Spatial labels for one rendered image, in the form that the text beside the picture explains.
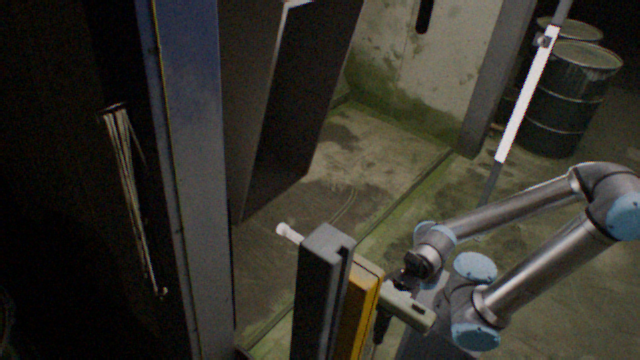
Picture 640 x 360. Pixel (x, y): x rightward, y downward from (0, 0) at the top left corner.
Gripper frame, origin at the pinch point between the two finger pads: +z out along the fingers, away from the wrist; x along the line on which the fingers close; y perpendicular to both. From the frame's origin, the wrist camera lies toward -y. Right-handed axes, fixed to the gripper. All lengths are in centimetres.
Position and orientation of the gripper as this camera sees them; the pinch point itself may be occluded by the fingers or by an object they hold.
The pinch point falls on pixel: (384, 306)
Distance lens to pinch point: 117.6
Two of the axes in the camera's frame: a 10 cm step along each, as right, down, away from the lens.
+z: -6.1, 4.4, -6.6
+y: -0.9, 7.9, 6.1
